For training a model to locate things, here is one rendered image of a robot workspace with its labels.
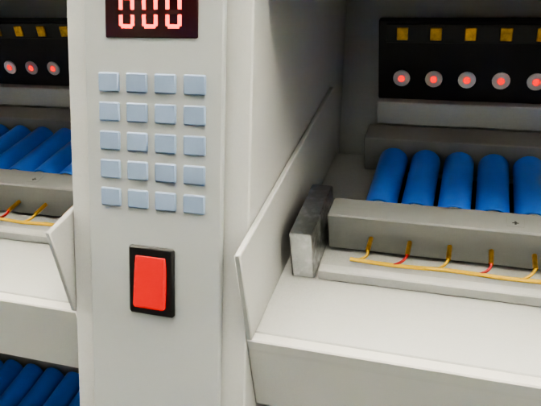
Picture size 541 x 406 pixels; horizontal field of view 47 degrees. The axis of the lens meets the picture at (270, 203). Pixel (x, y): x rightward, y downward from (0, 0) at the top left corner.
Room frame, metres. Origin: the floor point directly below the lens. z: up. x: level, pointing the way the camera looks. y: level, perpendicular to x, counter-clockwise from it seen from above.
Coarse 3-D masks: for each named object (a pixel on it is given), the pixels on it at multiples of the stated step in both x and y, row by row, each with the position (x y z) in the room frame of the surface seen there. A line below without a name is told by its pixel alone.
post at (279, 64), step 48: (240, 0) 0.28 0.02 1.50; (288, 0) 0.33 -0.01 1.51; (336, 0) 0.43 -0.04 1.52; (240, 48) 0.28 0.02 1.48; (288, 48) 0.33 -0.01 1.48; (336, 48) 0.44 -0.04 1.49; (240, 96) 0.28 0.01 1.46; (288, 96) 0.33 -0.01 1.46; (336, 96) 0.45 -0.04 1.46; (240, 144) 0.28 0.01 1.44; (288, 144) 0.33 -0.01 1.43; (240, 192) 0.28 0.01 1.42; (240, 240) 0.28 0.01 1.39; (240, 336) 0.28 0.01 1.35; (240, 384) 0.28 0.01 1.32
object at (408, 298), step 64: (384, 64) 0.42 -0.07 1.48; (448, 64) 0.40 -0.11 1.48; (512, 64) 0.39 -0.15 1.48; (320, 128) 0.39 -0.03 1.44; (384, 128) 0.42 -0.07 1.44; (448, 128) 0.41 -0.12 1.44; (512, 128) 0.40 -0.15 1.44; (320, 192) 0.34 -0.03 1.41; (384, 192) 0.35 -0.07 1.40; (448, 192) 0.35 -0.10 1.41; (512, 192) 0.37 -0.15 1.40; (256, 256) 0.28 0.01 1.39; (320, 256) 0.33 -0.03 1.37; (384, 256) 0.33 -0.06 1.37; (448, 256) 0.30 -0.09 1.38; (512, 256) 0.30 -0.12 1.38; (256, 320) 0.28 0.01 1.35; (320, 320) 0.28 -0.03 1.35; (384, 320) 0.28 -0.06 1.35; (448, 320) 0.28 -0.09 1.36; (512, 320) 0.27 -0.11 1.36; (256, 384) 0.29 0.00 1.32; (320, 384) 0.27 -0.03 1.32; (384, 384) 0.26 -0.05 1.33; (448, 384) 0.25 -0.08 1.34; (512, 384) 0.24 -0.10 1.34
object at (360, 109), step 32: (0, 0) 0.56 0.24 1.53; (32, 0) 0.55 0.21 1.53; (64, 0) 0.54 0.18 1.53; (352, 0) 0.47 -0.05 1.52; (384, 0) 0.46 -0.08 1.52; (416, 0) 0.45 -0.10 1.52; (448, 0) 0.45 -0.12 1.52; (480, 0) 0.44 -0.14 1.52; (512, 0) 0.43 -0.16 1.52; (352, 32) 0.47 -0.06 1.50; (352, 64) 0.47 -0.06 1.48; (352, 96) 0.46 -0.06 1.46; (352, 128) 0.46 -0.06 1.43; (480, 128) 0.44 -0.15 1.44
